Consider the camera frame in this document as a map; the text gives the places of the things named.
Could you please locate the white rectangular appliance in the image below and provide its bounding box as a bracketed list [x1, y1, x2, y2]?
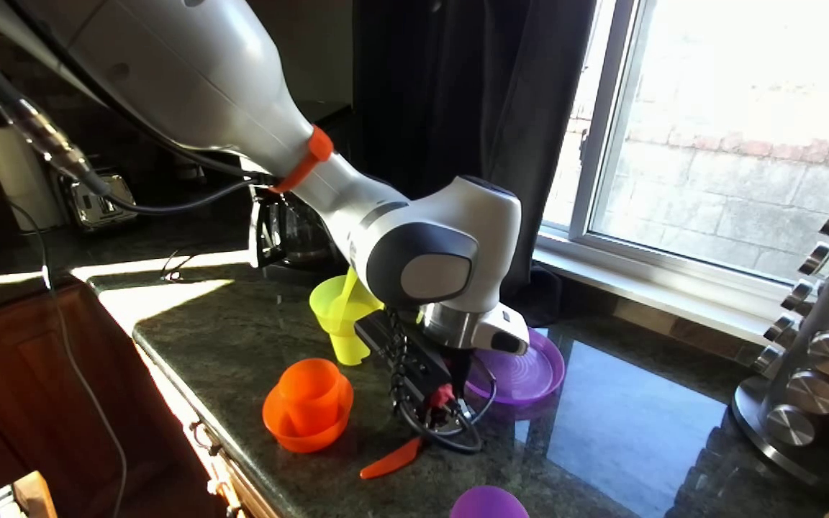
[0, 123, 66, 234]

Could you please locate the orange plastic cup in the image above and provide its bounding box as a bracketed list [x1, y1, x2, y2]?
[275, 356, 357, 434]

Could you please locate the purple plastic cup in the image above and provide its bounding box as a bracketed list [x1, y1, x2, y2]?
[450, 484, 534, 518]

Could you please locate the white and tan box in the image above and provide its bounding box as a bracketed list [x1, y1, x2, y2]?
[0, 470, 62, 518]

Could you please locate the steel spice jar rack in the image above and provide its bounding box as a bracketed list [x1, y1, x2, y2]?
[730, 183, 829, 498]

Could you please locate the glass coffee carafe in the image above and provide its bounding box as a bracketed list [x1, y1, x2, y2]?
[260, 196, 340, 270]

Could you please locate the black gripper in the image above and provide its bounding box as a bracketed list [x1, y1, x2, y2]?
[357, 314, 483, 448]

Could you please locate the orange plastic spoon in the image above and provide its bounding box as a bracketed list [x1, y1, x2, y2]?
[357, 434, 426, 484]

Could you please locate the yellow-green plastic spoon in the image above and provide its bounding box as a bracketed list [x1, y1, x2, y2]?
[335, 268, 363, 326]

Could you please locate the dark curtain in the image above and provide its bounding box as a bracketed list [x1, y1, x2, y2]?
[351, 0, 600, 330]

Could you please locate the orange plastic bowl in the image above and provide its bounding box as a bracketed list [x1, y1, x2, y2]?
[260, 378, 357, 457]

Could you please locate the thin white cable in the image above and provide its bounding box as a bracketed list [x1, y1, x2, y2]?
[42, 225, 134, 518]

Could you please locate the purple plastic bowl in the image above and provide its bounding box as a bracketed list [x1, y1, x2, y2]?
[460, 327, 571, 418]

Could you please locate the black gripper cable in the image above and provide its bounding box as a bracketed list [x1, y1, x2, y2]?
[390, 326, 502, 457]

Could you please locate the white window frame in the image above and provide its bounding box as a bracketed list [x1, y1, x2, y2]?
[534, 0, 829, 344]

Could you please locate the yellow-green plastic cup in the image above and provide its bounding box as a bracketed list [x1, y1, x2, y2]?
[308, 270, 390, 369]

